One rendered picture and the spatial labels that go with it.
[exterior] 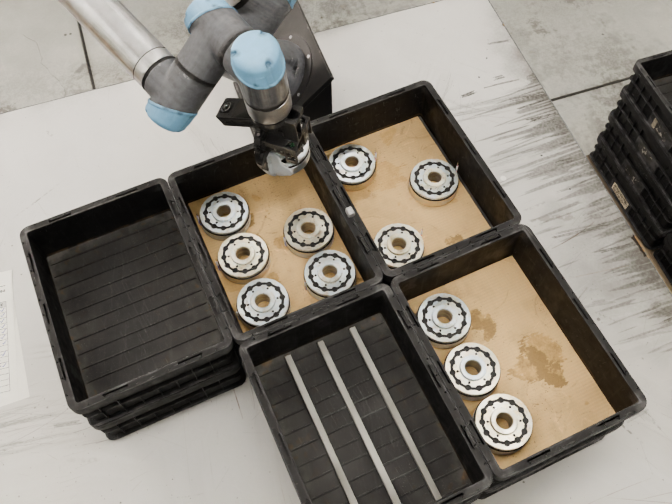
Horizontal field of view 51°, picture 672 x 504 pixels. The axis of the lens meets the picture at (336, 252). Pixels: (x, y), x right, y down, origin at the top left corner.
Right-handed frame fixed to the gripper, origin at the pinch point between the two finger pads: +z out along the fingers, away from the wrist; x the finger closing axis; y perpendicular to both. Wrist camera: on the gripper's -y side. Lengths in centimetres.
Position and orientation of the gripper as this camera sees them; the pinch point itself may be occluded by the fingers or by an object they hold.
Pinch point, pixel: (275, 159)
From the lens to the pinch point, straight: 137.9
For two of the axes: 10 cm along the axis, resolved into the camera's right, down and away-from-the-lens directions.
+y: 9.3, 3.1, -1.7
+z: 0.6, 3.5, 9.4
